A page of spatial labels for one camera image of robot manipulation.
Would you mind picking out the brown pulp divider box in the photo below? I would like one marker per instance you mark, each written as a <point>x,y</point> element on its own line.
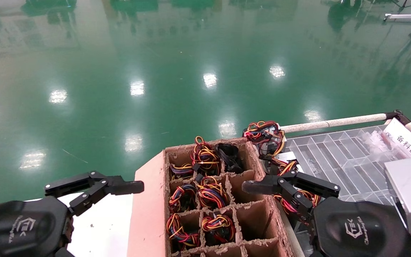
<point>148,214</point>

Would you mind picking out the white sign with Chinese text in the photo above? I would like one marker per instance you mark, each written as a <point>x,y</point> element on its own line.
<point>407,144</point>

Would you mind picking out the white metal stand base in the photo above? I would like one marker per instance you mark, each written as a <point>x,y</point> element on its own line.
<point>403,16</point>

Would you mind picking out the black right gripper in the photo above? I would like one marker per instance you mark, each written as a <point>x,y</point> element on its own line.
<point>359,228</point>

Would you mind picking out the clear plastic parts bag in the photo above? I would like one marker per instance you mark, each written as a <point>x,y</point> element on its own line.
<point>380,142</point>

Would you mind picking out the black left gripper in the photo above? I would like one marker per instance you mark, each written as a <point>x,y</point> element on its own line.
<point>16,228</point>

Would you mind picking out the clear plastic compartment tray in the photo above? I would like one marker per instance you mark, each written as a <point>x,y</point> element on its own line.
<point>334,157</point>

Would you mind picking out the grey metal block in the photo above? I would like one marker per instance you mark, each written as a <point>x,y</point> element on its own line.
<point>288,157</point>

